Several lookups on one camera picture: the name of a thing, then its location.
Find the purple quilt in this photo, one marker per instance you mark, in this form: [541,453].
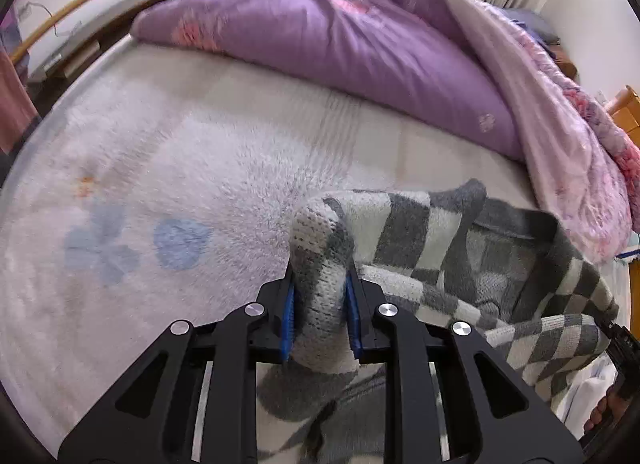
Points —
[350,43]

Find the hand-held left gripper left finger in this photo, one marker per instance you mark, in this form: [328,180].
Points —
[286,316]

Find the grey pillow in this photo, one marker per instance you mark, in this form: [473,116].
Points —
[532,23]

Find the person's right hand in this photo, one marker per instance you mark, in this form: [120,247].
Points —
[596,416]

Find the white fluffy flower-print blanket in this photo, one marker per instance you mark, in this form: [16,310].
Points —
[175,168]

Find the pink hanging cloth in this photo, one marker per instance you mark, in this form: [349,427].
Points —
[14,103]

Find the grey white checkered knit sweater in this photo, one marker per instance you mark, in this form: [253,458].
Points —
[425,244]

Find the pink floral quilt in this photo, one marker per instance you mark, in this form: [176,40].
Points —
[555,143]

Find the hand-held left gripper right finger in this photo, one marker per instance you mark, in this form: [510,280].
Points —
[354,316]

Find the wooden furniture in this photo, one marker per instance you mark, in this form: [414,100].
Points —
[627,111]

